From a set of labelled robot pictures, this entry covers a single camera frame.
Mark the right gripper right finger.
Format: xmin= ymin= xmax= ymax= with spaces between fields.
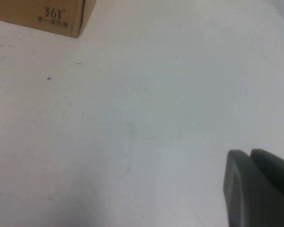
xmin=250 ymin=148 xmax=284 ymax=182

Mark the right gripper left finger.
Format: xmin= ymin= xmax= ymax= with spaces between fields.
xmin=223 ymin=149 xmax=284 ymax=227

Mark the brown cardboard shoe box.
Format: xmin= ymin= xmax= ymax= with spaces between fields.
xmin=0 ymin=0 xmax=98 ymax=39

